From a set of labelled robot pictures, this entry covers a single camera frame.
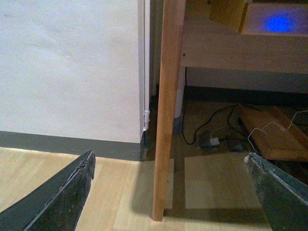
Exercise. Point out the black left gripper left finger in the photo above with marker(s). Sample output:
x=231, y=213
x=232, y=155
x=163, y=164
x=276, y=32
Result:
x=57, y=204

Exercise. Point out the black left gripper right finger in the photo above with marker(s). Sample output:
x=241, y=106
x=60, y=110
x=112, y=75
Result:
x=284, y=199

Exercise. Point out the wooden board on floor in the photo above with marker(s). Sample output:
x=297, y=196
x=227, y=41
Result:
x=274, y=134

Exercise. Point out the grey power adapter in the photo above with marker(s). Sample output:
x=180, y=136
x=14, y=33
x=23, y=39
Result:
x=206, y=141

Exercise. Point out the wooden desk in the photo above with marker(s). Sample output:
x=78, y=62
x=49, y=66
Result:
x=262, y=35

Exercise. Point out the white wall pipe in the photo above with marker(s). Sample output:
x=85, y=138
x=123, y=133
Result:
x=146, y=30

